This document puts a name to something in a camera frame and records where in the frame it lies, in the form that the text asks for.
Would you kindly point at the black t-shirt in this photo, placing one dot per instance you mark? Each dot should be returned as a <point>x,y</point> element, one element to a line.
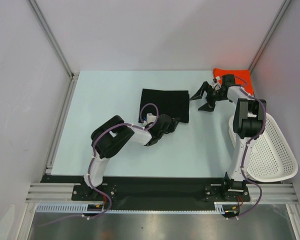
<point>174,103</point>

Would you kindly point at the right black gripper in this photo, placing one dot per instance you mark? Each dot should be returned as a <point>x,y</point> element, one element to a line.
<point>211,93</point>

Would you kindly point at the white slotted cable duct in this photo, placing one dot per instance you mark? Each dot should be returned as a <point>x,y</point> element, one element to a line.
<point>94,209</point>

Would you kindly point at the right aluminium corner post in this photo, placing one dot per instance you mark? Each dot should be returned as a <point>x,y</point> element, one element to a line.
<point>283,9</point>

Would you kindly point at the left aluminium corner post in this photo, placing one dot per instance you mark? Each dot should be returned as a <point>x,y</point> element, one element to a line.
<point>43,23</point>

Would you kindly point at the white perforated plastic basket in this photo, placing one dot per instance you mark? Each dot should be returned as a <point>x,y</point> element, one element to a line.
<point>268,159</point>

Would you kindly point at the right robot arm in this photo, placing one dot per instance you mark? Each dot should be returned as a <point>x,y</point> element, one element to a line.
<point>249,122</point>

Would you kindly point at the aluminium frame rail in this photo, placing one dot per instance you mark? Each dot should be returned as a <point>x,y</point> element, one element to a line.
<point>277,193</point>

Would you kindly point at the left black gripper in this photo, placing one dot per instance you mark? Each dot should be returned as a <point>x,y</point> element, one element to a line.
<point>172,124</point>

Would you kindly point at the aluminium corner post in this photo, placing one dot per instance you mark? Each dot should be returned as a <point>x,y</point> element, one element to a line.
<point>43,23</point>
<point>283,9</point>

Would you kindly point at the folded orange t-shirt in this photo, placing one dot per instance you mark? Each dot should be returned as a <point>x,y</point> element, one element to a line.
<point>242,77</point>

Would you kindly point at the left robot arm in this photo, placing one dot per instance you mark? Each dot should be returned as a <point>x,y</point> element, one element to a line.
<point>109,139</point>

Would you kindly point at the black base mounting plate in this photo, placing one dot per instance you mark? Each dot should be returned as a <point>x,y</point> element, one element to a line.
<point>138,203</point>

